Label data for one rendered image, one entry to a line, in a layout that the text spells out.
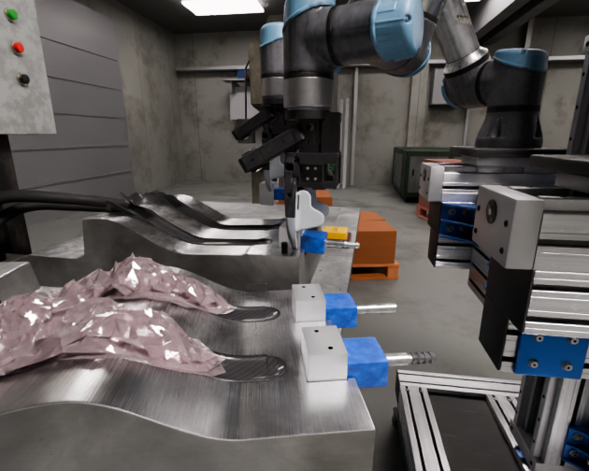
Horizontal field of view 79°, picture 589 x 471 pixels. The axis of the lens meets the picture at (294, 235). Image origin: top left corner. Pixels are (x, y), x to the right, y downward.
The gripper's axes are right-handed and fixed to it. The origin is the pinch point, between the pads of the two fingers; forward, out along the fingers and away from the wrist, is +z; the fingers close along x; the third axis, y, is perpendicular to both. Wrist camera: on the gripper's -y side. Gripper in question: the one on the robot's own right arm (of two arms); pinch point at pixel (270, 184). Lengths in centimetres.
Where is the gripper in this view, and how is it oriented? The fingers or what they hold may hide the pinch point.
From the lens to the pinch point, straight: 91.0
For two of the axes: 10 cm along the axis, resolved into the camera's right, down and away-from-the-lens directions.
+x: 2.0, -2.7, 9.4
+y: 9.8, 0.5, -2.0
